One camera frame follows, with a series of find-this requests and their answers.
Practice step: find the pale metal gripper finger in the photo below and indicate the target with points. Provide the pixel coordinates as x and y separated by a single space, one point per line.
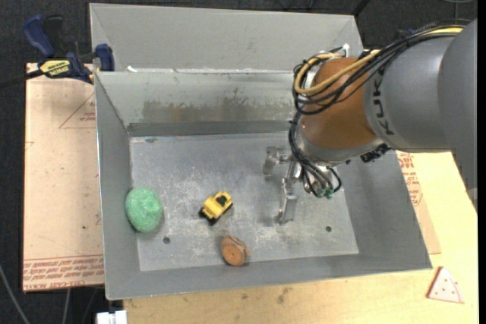
288 205
272 157

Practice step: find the grey metal bin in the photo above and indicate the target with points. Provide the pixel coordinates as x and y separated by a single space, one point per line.
212 170

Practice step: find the brown wooden disc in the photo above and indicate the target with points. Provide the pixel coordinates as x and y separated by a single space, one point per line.
234 251

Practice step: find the yellow toy truck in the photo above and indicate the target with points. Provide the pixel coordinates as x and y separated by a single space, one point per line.
215 206

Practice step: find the green mesh sponge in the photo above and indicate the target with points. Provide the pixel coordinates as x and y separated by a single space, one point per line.
144 209

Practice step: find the brown cardboard board, red print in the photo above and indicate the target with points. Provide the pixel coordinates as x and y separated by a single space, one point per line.
60 170

